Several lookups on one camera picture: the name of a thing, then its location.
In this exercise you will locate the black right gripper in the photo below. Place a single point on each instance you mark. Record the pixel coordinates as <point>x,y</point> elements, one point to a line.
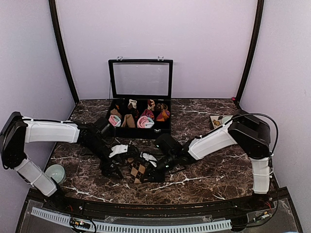
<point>157,177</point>

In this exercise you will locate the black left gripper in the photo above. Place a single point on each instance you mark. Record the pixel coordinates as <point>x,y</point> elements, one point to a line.
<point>107,171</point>

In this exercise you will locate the brown argyle sock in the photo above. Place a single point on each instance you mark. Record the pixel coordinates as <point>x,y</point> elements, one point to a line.
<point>137,170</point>

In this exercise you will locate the maroon purple orange striped sock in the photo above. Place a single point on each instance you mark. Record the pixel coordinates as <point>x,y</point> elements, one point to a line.
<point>163,116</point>

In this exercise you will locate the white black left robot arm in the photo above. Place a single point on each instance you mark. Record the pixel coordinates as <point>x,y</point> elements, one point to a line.
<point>20,130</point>

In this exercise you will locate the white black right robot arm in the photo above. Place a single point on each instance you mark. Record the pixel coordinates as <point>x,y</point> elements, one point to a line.
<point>247,130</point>

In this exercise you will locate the pink white rolled sock left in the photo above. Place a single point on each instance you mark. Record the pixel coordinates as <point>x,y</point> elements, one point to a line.
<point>115,120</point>

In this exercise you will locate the pink white rolled sock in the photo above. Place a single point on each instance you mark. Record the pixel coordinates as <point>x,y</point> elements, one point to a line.
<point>115,120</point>
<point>145,122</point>

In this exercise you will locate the brown tan rolled sock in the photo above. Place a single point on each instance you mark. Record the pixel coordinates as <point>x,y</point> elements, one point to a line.
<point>128,121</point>

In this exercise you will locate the pink white rolled sock right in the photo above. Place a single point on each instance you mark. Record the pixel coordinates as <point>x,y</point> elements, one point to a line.
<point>145,122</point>

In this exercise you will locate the pale green bowl left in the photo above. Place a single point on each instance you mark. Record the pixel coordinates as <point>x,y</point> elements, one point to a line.
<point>57,172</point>

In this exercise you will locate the maroon teal rolled sock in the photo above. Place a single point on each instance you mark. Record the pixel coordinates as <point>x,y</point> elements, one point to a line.
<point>148,113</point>

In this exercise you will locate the leopard pattern rolled sock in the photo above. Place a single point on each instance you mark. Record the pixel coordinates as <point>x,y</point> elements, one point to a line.
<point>161,107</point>

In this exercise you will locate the cream brown rolled sock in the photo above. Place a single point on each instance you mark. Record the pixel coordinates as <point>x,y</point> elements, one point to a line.
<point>132,104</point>

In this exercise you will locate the square floral ceramic plate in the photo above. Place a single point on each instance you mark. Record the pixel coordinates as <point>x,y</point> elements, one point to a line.
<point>216,120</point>

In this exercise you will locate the black sock organizer box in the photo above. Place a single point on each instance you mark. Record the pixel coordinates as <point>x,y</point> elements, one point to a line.
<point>149,82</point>

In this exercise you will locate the pale green ceramic bowl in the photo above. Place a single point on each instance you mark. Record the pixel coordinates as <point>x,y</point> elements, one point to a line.
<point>226,119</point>

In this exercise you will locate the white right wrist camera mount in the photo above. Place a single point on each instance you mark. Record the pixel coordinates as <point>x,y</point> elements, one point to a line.
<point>149,158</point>

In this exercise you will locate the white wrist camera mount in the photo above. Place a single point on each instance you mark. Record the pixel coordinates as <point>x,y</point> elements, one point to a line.
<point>149,158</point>
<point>118,149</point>

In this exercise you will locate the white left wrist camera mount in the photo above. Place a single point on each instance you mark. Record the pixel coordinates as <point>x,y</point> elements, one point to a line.
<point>118,149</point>

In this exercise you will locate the black front table rail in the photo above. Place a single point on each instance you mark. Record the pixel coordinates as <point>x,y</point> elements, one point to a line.
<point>91,206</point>

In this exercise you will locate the white slotted cable duct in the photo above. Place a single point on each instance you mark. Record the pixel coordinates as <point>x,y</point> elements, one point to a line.
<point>83,225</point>

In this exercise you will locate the black left frame post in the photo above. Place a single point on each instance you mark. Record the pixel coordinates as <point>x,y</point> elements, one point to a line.
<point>61,50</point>

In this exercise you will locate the black frame post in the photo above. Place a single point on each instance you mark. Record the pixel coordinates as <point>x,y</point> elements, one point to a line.
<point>251,52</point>
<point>61,50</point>

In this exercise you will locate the black right frame post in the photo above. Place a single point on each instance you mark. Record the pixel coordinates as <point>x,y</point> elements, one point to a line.
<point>251,52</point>

